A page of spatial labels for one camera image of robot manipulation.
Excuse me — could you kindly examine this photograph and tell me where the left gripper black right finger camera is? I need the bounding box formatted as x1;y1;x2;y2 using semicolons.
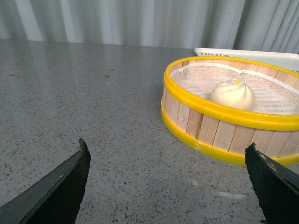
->
245;143;299;224

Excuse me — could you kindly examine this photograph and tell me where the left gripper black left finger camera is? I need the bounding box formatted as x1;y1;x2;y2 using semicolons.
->
0;139;91;224

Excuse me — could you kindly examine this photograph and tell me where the white steamed bun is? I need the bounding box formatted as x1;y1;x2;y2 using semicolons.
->
211;79;256;110

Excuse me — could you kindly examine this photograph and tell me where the cream bear print tray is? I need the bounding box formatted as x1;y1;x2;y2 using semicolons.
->
194;48;299;73

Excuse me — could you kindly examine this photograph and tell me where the yellow rimmed wooden steamer basket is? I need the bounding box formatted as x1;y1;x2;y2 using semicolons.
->
161;56;299;166

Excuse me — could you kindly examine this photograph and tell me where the white mesh steamer cloth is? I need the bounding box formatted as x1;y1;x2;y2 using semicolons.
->
171;63;299;115

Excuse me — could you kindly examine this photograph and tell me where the grey pleated curtain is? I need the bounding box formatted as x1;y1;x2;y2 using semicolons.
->
0;0;299;53

